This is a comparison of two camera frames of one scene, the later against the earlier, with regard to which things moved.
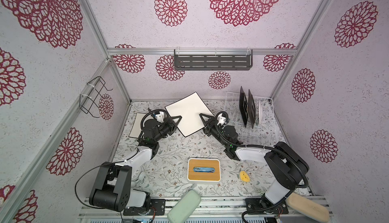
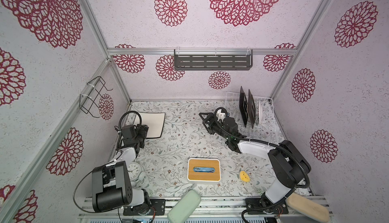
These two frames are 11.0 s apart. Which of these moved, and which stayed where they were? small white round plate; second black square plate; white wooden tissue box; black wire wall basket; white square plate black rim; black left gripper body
Moved: white square plate black rim; black left gripper body
Stayed: black wire wall basket; small white round plate; white wooden tissue box; second black square plate
